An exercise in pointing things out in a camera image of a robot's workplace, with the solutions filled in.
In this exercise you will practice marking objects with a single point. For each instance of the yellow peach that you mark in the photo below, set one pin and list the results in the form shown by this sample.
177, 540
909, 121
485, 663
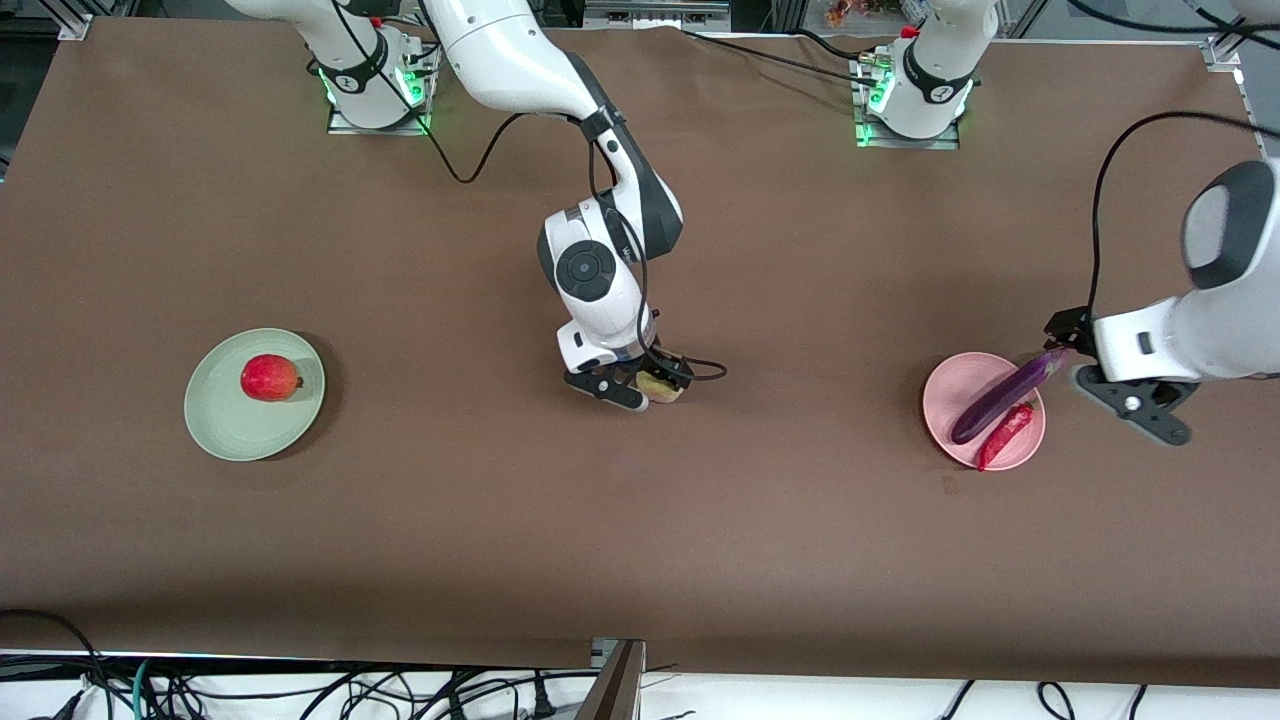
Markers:
662, 392

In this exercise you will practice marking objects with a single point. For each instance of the purple eggplant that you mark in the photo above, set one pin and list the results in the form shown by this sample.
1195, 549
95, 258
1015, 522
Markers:
990, 405

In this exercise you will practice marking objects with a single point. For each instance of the red chili pepper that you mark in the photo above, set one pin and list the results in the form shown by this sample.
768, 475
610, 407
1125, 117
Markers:
1005, 430

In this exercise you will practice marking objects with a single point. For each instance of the red apple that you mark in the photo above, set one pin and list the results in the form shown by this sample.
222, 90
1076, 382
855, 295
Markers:
268, 378

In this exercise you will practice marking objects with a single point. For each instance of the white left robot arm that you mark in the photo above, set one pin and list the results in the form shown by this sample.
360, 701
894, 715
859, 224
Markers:
940, 60

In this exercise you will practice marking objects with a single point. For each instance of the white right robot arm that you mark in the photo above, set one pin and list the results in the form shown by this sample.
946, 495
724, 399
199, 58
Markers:
510, 50

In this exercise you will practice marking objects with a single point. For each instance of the pink plate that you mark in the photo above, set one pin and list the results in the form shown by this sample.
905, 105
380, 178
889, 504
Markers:
945, 390

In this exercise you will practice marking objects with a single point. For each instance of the brown table cover sheet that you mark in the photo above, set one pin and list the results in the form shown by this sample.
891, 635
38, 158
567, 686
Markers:
500, 500

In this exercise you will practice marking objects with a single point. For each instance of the aluminium profile bar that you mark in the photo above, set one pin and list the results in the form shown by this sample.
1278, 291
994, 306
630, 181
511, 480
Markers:
615, 690

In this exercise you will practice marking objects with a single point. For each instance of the grey metal device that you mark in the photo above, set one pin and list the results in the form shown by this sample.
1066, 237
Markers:
655, 12

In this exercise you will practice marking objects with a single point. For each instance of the pale green plate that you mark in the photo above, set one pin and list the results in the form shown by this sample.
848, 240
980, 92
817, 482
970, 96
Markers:
225, 420

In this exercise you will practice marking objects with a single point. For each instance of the colourful toy pile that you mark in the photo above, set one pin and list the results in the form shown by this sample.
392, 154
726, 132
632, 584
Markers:
860, 12

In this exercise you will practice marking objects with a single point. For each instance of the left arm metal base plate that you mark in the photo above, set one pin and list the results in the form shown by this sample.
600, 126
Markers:
900, 144

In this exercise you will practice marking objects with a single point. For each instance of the aluminium frame rail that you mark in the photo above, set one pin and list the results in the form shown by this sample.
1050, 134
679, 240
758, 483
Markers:
1225, 52

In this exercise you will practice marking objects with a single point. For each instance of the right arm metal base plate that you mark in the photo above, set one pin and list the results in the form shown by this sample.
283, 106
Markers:
345, 126

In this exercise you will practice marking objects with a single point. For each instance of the aluminium frame corner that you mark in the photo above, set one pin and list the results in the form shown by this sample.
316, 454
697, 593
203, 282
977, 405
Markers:
75, 20

